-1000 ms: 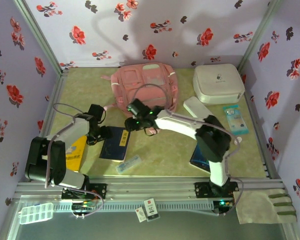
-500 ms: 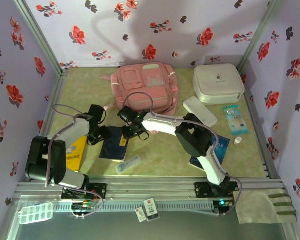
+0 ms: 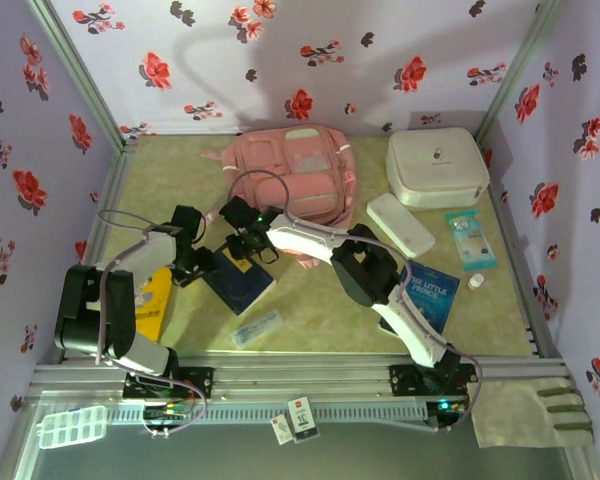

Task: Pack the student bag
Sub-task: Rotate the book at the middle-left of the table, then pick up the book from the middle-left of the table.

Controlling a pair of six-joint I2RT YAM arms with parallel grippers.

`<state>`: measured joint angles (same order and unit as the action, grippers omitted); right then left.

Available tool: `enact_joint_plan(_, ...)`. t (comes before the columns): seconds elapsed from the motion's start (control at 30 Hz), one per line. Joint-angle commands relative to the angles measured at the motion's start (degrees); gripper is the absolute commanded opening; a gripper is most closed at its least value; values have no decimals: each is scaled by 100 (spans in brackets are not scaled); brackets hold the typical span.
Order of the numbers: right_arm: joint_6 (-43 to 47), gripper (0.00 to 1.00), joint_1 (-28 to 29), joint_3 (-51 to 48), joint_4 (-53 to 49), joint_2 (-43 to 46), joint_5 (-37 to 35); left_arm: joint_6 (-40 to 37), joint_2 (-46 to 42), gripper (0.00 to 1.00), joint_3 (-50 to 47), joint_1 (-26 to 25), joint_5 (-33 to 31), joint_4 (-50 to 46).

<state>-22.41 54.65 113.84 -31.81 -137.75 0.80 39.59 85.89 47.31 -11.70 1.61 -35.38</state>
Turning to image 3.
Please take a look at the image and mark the dark blue book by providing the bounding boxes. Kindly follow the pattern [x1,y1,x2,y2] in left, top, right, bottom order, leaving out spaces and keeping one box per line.
[203,247,277,317]

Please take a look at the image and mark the yellow cartoon book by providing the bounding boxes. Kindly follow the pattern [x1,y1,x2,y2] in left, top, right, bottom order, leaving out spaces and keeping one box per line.
[133,266,175,344]

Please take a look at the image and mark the pink school backpack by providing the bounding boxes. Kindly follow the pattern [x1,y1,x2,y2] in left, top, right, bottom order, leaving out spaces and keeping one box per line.
[201,124,359,271]

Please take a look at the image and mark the clear plastic pen case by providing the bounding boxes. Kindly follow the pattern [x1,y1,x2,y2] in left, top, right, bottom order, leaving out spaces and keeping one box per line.
[231,308,285,350]

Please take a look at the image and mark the white plastic pencil box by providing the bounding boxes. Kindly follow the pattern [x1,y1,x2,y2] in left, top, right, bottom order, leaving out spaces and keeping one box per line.
[366,192,437,259]

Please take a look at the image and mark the blue Little Prince book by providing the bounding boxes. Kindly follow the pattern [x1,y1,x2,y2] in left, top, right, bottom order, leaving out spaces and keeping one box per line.
[379,259,462,335]

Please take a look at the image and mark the white fabric medicine bag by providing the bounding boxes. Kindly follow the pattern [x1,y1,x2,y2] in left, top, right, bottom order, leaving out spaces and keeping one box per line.
[384,126,491,209]

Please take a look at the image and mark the black and white tag card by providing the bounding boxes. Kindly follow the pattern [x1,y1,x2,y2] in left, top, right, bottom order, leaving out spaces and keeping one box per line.
[285,397,321,444]

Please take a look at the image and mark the small white tag card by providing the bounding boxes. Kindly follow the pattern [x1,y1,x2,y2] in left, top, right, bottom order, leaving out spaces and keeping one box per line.
[269,413,294,446]

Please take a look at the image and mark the clear plastic organizer box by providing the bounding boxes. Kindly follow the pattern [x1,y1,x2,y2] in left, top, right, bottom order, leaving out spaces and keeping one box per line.
[37,404,109,450]

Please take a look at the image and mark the blue cotton swab packet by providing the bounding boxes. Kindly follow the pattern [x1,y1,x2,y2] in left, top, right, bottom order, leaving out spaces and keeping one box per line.
[444,209,499,273]

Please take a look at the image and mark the grey cloth with green stripes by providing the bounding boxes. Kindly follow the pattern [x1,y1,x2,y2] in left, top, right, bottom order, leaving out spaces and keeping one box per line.
[467,377,595,449]

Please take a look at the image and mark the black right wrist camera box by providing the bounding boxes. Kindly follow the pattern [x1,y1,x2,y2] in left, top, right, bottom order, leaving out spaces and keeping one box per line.
[218,196,261,229]

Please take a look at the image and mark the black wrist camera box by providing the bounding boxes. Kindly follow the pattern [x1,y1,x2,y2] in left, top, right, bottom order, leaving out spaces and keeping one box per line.
[171,204,206,236]
[218,196,261,229]

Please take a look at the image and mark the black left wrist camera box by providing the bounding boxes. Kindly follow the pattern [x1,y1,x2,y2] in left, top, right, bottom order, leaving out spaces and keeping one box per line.
[171,204,206,236]

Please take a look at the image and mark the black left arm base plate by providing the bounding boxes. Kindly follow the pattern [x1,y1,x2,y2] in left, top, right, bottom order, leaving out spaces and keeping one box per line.
[122,366,216,400]

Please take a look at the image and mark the aluminium frame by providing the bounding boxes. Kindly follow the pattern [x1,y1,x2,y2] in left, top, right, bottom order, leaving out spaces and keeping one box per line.
[0,0,600,480]

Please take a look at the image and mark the slotted grey cable duct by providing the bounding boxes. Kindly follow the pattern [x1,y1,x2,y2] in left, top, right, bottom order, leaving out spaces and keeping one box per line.
[107,399,429,424]

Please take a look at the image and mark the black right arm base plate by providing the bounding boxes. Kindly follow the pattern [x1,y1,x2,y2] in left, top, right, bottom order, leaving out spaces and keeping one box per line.
[388,363,477,397]

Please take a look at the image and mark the grey right arm cable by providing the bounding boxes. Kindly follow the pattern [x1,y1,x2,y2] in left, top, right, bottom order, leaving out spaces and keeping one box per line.
[228,171,484,434]

